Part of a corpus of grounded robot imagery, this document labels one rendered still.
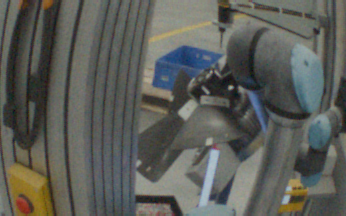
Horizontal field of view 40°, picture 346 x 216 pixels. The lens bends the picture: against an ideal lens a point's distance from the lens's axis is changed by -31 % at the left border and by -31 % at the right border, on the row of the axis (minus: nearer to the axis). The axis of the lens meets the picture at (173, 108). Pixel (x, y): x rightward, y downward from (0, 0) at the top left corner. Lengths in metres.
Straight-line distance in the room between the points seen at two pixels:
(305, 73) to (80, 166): 0.40
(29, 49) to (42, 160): 0.19
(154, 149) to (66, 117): 1.31
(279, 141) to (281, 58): 0.15
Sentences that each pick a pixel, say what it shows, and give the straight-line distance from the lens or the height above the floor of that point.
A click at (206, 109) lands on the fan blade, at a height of 1.19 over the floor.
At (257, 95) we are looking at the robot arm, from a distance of 1.17.
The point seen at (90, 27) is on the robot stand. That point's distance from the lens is 0.78.
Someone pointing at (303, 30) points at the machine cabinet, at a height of 0.16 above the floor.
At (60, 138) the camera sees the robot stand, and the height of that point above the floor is 1.55.
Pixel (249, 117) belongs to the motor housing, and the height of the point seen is 1.15.
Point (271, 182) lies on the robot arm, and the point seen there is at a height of 1.42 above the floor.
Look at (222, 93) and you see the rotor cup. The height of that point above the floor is 1.20.
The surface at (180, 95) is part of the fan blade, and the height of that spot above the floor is 1.08.
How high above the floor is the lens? 1.91
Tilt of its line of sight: 22 degrees down
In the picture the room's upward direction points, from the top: 7 degrees clockwise
